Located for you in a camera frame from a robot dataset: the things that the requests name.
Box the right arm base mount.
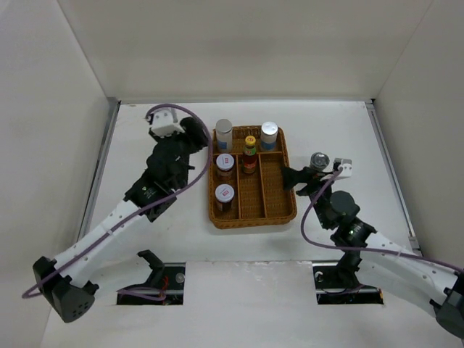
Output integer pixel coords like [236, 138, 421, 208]
[312, 252, 384, 305]

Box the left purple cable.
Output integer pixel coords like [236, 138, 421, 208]
[21, 104, 213, 299]

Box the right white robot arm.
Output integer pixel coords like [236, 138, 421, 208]
[281, 163, 463, 339]

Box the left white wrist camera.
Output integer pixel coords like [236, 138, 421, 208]
[146, 108, 184, 138]

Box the purple cable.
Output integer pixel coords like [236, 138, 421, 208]
[300, 170, 464, 275]
[21, 104, 213, 299]

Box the brown wicker divided basket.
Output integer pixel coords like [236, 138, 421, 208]
[208, 125, 297, 229]

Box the silver-lid salt shaker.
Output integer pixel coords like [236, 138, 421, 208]
[215, 119, 233, 153]
[260, 121, 278, 152]

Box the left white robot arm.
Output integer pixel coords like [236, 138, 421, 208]
[33, 130, 210, 323]

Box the black-cap white sauce bottle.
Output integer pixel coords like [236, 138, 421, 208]
[180, 117, 209, 154]

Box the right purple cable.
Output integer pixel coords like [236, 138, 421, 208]
[300, 170, 464, 275]

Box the red sauce bottle yellow cap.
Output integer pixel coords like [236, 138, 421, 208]
[242, 136, 257, 174]

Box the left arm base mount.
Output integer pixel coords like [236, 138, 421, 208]
[116, 250, 186, 306]

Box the white-lid jar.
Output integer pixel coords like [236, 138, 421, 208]
[215, 184, 235, 212]
[215, 153, 235, 181]

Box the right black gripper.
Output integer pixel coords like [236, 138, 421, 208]
[281, 165, 338, 229]

